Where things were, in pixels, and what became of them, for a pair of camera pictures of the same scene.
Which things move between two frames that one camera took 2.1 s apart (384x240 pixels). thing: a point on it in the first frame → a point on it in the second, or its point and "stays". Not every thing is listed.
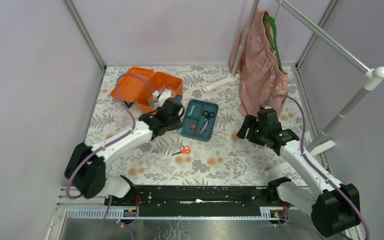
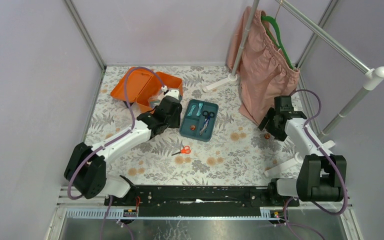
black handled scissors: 207,115 stays
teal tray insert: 199,119 stays
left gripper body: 167,108 stays
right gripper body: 256,133 → 275,130
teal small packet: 190,112 stays
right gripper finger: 249,121 → 266,119
